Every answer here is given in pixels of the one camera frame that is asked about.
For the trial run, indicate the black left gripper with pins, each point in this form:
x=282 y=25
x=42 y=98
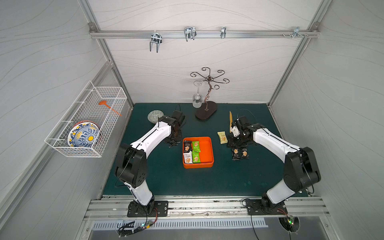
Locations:
x=174 y=139

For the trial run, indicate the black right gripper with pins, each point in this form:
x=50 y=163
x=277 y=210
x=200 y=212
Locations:
x=236 y=141

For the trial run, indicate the black cookie packet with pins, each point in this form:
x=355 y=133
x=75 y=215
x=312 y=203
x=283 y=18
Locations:
x=244 y=153
x=236 y=154
x=188 y=146

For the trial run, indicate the yellow cookie packet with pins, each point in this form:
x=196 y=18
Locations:
x=222 y=137

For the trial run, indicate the orange storage box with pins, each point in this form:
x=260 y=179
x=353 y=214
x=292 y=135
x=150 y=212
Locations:
x=206 y=154

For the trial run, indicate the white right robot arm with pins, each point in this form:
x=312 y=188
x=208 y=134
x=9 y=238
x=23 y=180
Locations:
x=300 y=165

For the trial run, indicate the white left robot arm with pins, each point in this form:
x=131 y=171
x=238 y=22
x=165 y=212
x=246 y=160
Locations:
x=132 y=168

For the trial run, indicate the green cookie packet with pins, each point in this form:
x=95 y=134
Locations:
x=196 y=146
x=196 y=157

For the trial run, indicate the yellow plastic knife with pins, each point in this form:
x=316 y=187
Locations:
x=231 y=121

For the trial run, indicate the white cookie packet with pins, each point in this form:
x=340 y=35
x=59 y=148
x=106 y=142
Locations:
x=188 y=158

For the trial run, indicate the green patterned bowl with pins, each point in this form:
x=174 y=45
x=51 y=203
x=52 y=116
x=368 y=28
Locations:
x=154 y=116

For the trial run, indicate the dark metal cup stand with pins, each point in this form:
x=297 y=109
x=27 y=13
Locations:
x=207 y=107

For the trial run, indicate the clear wine glass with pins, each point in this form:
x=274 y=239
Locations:
x=197 y=97

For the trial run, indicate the orange plastic spoon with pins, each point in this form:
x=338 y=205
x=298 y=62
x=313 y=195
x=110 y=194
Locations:
x=104 y=103

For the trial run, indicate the blue yellow patterned plate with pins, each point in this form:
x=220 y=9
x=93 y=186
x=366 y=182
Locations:
x=83 y=135

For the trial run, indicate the metal double hook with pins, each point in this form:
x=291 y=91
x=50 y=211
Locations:
x=156 y=40

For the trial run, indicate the metal loop hook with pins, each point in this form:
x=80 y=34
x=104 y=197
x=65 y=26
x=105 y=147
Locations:
x=190 y=33

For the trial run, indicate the small metal hook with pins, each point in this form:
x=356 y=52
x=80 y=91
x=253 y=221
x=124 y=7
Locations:
x=223 y=32

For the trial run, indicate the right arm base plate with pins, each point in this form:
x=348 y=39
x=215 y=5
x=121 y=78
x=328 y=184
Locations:
x=258 y=207

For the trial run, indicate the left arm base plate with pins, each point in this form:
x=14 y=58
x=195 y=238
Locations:
x=153 y=209

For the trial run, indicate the white vented cable duct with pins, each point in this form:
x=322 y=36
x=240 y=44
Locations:
x=182 y=224

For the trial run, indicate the white wire basket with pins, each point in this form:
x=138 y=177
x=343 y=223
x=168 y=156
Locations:
x=86 y=108

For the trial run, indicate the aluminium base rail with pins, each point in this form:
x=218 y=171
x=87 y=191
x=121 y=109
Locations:
x=202 y=207

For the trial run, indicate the aluminium top rail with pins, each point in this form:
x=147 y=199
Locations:
x=201 y=34

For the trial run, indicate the metal bracket hook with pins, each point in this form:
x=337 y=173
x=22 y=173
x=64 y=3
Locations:
x=296 y=34

